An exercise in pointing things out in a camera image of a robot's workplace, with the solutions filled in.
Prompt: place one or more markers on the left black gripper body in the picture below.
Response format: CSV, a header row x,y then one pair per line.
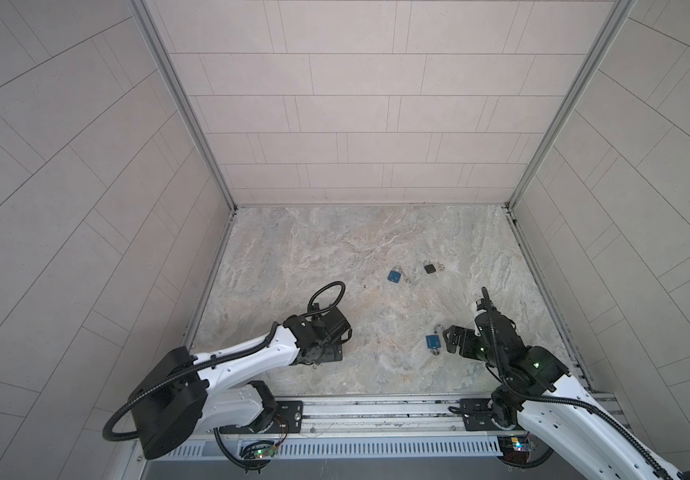
x,y
327,353

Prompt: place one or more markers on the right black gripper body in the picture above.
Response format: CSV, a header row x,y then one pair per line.
x,y
473,348

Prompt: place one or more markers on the small blue padlock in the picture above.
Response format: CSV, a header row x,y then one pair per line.
x,y
397,275

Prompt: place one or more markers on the black padlock with key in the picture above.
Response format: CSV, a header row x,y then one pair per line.
x,y
430,267

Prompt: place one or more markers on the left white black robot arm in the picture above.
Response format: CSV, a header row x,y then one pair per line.
x,y
186,393

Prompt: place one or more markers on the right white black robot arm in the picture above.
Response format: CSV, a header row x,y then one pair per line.
x,y
538,394

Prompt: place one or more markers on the right blue padlock with key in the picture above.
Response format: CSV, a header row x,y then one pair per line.
x,y
435,341

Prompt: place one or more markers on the right circuit board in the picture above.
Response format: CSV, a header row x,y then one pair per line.
x,y
516,450

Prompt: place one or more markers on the white vent grille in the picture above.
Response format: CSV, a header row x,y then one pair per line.
x,y
319,448

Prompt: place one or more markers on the left green circuit board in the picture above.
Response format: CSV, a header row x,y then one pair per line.
x,y
259,451

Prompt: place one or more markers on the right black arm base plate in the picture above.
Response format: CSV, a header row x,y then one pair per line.
x,y
483,414

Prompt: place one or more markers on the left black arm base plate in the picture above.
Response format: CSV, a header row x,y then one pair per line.
x,y
286,418

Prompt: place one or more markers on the aluminium mounting rail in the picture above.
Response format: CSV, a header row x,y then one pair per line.
x,y
326,416

